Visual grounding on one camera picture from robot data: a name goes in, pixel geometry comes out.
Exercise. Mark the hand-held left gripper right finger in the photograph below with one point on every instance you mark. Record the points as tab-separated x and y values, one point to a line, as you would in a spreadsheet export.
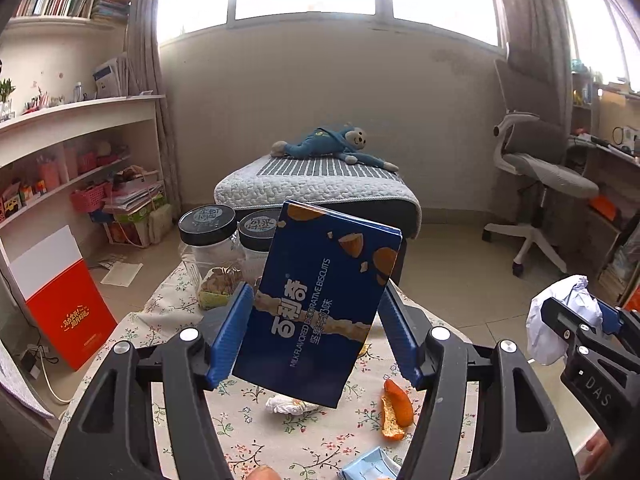
400	345

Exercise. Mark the white paper sheet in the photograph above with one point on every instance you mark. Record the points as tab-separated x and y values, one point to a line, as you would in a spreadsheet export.
120	272

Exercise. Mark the clear jar black lid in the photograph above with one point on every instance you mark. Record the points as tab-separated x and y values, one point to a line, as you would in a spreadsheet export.
207	240
255	245

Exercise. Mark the white low bookshelf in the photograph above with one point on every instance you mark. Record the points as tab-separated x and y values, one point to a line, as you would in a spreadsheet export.
75	120

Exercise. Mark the grey office chair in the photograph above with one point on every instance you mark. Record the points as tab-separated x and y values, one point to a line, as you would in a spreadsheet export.
540	170

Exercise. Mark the narrow window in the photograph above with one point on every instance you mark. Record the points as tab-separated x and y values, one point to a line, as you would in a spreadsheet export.
600	25

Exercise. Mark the pink basket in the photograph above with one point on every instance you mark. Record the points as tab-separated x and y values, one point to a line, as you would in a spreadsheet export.
90	197

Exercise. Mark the crumpled white tissue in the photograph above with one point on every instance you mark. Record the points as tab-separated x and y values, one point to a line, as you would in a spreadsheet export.
285	404

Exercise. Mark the red and white box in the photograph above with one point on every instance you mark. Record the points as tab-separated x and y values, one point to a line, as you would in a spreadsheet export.
65	310

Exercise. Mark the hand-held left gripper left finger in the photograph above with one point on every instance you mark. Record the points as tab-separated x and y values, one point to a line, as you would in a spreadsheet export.
230	340

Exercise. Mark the grey curtain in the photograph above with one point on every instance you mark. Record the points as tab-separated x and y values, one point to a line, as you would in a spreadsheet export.
530	35
145	85

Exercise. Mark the person's left hand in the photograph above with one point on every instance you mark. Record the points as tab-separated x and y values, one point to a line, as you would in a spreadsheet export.
265	474

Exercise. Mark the light blue milk carton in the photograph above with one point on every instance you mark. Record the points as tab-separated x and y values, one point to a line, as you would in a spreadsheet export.
370	467

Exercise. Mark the person's right hand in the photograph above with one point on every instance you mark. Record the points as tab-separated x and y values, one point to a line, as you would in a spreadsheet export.
597	452

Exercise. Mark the blue plush monkey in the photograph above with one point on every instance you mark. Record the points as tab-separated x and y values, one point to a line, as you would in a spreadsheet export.
320	142

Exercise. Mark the dark ottoman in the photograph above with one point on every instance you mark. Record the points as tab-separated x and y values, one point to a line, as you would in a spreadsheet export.
405	220

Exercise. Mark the dark blue biscuit box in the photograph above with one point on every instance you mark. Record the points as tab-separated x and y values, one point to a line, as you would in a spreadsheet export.
320	300

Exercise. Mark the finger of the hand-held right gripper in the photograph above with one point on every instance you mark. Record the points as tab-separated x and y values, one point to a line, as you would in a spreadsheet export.
567	317
612	320

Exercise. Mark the white striped box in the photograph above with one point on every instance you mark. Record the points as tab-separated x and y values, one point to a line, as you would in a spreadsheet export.
107	77

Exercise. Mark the floral tablecloth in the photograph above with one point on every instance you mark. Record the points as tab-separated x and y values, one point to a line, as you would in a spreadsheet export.
250	440

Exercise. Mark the wooden desk with shelves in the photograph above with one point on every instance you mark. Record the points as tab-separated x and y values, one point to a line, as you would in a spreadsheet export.
615	175

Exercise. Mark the stack of papers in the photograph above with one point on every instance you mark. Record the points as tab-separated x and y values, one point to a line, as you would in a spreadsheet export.
132	195

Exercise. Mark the grey quilted cover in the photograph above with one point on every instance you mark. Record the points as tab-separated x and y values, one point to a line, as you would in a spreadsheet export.
310	185

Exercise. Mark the orange peel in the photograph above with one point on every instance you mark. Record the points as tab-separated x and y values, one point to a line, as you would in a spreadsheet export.
395	410

